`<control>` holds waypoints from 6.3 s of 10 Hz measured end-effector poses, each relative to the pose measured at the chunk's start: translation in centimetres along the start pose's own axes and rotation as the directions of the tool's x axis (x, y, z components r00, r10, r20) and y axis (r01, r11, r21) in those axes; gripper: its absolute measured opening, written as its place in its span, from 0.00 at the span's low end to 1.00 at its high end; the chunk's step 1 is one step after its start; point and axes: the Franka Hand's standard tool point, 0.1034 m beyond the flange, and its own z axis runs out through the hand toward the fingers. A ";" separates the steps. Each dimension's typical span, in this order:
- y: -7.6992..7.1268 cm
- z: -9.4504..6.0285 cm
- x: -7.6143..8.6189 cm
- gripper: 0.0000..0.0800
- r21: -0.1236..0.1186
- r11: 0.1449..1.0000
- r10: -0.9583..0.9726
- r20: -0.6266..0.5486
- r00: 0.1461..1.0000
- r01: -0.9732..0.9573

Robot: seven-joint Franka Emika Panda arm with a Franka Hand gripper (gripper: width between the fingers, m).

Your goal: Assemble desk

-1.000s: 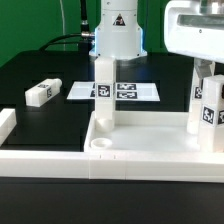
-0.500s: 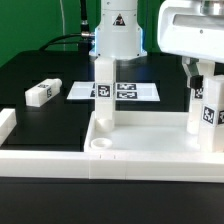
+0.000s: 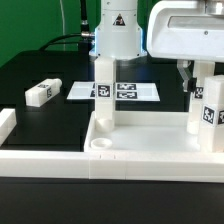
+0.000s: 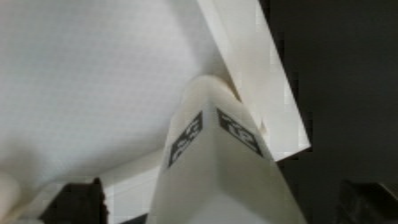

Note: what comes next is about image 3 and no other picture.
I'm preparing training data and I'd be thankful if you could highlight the white left fence block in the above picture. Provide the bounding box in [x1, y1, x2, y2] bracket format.
[0, 108, 17, 146]

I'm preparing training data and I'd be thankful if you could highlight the black cable with connector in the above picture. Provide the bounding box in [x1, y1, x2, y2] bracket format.
[39, 0, 98, 52]

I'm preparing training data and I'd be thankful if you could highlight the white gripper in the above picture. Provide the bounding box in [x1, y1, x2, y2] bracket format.
[147, 0, 224, 92]

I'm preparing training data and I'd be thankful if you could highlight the white desk top tray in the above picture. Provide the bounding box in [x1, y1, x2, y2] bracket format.
[83, 110, 224, 155]

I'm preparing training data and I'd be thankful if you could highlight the white front fence bar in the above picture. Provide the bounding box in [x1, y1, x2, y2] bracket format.
[0, 150, 224, 183]

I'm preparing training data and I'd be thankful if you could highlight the white thin cable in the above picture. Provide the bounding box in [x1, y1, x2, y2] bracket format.
[59, 0, 66, 52]

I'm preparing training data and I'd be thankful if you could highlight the marker tag sheet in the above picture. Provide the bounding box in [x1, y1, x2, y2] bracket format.
[67, 82, 160, 102]

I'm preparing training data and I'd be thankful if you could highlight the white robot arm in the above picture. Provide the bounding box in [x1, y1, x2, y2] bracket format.
[90, 0, 224, 92]

